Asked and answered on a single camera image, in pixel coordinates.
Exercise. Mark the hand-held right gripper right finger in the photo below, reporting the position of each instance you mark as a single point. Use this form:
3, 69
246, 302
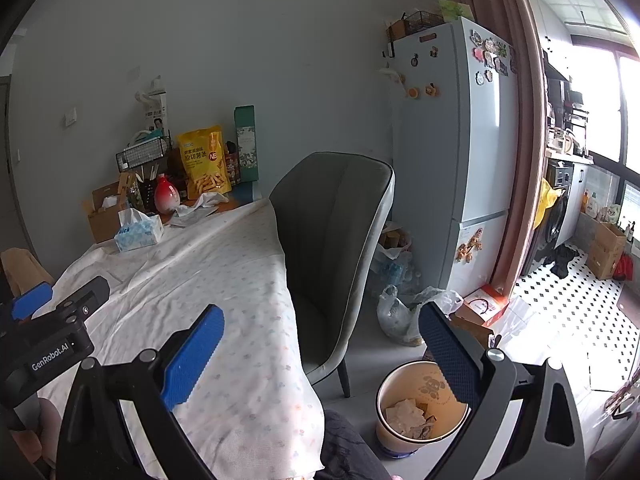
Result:
450, 355

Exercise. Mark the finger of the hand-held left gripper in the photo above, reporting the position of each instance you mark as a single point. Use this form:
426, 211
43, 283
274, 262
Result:
32, 300
75, 307

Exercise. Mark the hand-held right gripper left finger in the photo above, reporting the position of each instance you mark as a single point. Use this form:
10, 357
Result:
192, 355

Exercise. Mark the cream round trash bin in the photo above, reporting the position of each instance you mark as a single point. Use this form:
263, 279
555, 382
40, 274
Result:
395, 440

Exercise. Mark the person's left hand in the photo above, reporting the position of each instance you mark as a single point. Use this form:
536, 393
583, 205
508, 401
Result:
47, 430

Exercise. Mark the tan jacket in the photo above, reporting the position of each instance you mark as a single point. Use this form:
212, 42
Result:
22, 265

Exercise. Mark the white patterned tablecloth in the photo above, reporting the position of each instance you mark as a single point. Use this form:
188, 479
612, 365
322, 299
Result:
225, 310

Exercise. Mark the orange white box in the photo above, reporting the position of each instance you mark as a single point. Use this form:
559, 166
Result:
482, 305

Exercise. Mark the open brown cardboard box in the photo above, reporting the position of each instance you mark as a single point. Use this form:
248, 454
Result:
102, 225

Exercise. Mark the blue white tissue pack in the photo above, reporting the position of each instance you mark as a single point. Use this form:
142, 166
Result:
140, 237

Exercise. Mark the pack of water bottles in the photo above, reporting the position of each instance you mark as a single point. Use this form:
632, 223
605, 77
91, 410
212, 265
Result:
395, 272

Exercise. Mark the orange animal fridge magnets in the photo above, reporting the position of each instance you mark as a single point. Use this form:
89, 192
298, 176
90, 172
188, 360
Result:
470, 247

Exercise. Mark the dark utensil holder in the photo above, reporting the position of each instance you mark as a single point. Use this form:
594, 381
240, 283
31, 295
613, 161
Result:
146, 192

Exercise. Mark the flat grey paper packet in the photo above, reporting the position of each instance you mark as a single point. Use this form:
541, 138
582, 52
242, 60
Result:
190, 215

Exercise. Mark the red white vase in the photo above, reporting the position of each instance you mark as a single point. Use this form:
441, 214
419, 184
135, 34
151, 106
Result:
166, 197

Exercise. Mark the black clothes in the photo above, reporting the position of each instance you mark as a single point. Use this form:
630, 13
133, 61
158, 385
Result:
562, 260

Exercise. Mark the crumpled white plastic bag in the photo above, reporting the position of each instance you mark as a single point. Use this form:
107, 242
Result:
205, 201

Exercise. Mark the grey upholstered chair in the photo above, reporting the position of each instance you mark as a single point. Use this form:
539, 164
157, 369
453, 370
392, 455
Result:
325, 240

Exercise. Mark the dark washing machine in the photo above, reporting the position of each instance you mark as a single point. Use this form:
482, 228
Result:
565, 210

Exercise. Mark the large brown cardboard box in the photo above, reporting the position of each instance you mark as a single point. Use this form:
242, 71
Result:
605, 252

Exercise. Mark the yellow snack bag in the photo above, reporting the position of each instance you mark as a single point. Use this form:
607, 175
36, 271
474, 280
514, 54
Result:
205, 165

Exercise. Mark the red can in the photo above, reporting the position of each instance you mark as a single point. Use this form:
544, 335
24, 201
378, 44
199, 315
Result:
231, 167

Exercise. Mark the white refrigerator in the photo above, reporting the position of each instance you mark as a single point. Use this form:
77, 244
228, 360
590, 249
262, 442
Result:
450, 160

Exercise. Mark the red bag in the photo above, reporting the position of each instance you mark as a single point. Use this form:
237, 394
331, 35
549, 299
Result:
624, 266

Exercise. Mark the yellow detergent bottle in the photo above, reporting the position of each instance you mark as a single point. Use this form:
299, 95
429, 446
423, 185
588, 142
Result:
590, 205

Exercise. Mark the tall white carton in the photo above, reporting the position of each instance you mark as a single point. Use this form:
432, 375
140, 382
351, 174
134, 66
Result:
156, 112

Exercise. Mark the tall green patterned box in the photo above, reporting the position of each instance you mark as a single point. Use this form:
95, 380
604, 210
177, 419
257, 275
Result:
246, 145

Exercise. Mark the kitchen shelf rack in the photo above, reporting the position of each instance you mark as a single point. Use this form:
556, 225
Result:
570, 120

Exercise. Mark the round orange fridge magnet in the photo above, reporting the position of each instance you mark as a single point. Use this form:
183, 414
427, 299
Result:
413, 93

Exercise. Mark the orange figure fridge magnet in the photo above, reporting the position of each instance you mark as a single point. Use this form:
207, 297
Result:
431, 91

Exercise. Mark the cluster of fridge magnets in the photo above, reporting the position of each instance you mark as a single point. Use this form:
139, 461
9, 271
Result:
492, 55

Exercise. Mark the small brown box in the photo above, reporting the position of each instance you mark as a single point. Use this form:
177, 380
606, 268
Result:
396, 30

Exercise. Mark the light green box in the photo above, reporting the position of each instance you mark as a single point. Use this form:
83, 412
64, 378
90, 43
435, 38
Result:
455, 10

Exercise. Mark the white wall switch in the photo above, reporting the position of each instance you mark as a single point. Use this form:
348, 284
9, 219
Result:
70, 118

